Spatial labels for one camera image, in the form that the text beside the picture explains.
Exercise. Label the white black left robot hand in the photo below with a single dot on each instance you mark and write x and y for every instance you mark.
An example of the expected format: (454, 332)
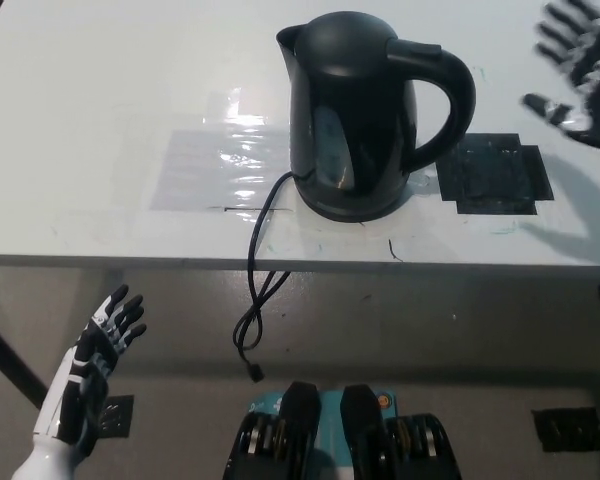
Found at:
(80, 385)

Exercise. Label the black electric kettle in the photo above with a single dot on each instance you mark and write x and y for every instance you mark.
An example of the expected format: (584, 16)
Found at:
(355, 110)

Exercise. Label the round black kettle base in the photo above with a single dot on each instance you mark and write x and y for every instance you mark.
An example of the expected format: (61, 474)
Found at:
(352, 215)

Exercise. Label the black floor tape square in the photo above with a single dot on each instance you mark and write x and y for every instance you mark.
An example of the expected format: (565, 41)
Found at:
(565, 430)
(120, 416)

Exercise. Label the black tape patch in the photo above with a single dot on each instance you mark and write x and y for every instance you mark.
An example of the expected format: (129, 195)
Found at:
(495, 175)

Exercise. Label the clear laminated paper sheet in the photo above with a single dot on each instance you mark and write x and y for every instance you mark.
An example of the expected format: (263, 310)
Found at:
(215, 170)

